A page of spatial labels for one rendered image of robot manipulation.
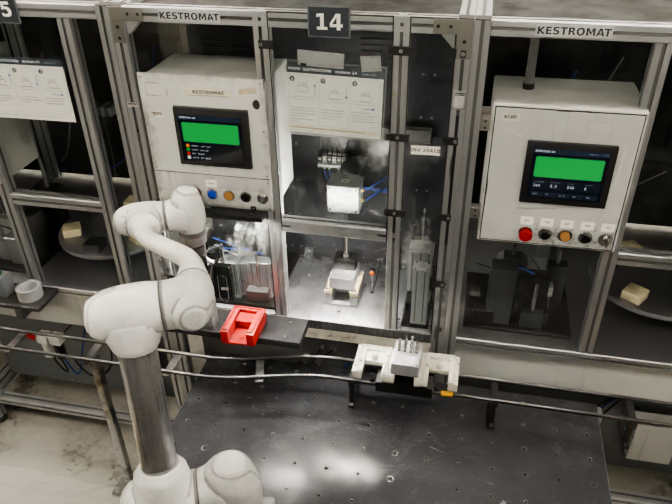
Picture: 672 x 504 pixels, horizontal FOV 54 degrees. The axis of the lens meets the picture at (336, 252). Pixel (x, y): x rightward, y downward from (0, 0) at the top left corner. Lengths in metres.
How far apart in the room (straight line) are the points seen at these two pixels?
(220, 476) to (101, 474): 1.43
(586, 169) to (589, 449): 0.98
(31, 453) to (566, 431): 2.41
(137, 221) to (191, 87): 0.45
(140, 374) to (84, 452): 1.69
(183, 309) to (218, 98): 0.76
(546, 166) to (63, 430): 2.61
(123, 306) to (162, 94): 0.79
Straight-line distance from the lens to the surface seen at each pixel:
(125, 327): 1.72
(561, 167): 2.04
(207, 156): 2.21
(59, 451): 3.51
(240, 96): 2.11
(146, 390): 1.83
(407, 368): 2.28
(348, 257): 2.53
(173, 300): 1.69
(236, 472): 1.97
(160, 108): 2.24
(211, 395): 2.57
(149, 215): 2.18
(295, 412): 2.47
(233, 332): 2.45
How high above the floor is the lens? 2.48
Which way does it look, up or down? 33 degrees down
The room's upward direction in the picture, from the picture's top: 1 degrees counter-clockwise
